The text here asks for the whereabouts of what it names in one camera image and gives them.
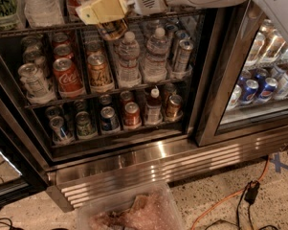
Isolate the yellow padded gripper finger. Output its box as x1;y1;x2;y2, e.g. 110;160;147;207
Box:
76;0;128;25

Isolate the orange can top shelf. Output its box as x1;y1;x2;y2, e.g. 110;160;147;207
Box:
77;0;127;41

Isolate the orange can shelf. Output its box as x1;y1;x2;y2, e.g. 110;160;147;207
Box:
77;0;127;41
87;55;114;93

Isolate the red Coca-Cola can top shelf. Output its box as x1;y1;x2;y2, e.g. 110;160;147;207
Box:
66;0;79;21

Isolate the red coca-cola can shelf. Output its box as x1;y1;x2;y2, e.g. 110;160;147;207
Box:
53;57;85;98
66;0;79;21

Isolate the orange can middle shelf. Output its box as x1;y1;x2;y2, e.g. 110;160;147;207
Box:
87;55;114;93

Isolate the slim silver can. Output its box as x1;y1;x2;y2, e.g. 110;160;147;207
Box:
173;39;194;72

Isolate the red Coca-Cola can middle shelf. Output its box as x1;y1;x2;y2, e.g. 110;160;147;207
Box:
53;57;85;98

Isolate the silver white can middle shelf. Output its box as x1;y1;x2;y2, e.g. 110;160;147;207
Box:
18;63;55;104

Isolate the red can bottom shelf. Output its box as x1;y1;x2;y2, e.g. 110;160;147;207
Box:
123;102;142;128

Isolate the dark blue can bottom shelf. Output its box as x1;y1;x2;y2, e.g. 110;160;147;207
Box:
100;106;120;133

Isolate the brown can bottom shelf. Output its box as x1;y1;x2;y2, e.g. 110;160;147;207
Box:
166;94;183;121

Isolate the green can bottom shelf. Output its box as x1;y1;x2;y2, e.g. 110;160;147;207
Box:
76;111;97;140

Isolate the blue white can bottom shelf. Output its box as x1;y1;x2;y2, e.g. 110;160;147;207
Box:
49;116;74;145

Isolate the blue Pepsi can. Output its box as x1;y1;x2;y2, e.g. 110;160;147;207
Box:
239;80;258;104

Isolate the stainless fridge base grille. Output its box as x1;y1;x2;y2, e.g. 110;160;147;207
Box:
46;125;288;212

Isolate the clear water bottle left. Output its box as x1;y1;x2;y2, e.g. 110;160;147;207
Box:
118;32;141;87

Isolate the clear water bottle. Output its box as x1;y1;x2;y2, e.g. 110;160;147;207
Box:
144;28;168;82
118;32;141;87

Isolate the clear water bottle right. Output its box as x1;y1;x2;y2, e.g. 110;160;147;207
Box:
144;28;168;82

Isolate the small white-capped bottle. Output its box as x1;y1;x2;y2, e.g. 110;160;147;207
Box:
144;88;162;125

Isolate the clear plastic bin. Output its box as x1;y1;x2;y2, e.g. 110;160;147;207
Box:
77;182;186;230

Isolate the black power adapter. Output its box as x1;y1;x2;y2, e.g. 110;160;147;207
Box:
244;181;260;205

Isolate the steel fridge door frame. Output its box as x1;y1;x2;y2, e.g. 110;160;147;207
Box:
196;1;288;145

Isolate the orange extension cable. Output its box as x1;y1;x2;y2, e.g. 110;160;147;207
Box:
190;155;271;230

